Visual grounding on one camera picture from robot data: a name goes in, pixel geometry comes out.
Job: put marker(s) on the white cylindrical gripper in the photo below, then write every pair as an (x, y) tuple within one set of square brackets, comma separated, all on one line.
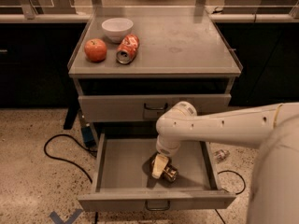
[(163, 149)]

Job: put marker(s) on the gold orange can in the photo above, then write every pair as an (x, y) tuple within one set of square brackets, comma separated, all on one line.
[(170, 173)]

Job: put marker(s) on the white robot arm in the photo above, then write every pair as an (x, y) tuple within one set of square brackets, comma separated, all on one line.
[(272, 129)]

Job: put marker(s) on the open middle drawer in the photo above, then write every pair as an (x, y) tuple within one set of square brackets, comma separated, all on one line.
[(122, 180)]

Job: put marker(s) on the closed top drawer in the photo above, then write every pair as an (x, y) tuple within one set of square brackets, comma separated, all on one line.
[(115, 108)]

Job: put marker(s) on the grey drawer cabinet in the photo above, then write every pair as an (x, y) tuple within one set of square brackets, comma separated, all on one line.
[(180, 52)]

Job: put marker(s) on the red orange soda can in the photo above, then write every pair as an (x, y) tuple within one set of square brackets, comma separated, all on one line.
[(127, 49)]

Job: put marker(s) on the clear plastic bottle on floor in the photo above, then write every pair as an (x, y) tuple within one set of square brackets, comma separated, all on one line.
[(221, 155)]

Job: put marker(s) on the blue power box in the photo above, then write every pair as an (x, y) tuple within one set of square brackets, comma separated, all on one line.
[(86, 131)]

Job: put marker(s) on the red apple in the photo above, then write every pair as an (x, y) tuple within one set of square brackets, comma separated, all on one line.
[(95, 50)]

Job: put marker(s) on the white bowl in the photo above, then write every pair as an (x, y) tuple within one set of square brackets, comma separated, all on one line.
[(116, 29)]

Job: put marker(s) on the black middle drawer handle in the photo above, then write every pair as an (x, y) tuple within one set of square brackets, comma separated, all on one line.
[(156, 205)]

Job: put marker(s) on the black drawer handle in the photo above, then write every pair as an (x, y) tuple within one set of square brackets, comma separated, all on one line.
[(156, 205), (155, 107)]

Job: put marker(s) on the black top drawer handle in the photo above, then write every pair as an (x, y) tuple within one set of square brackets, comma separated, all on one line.
[(155, 107)]

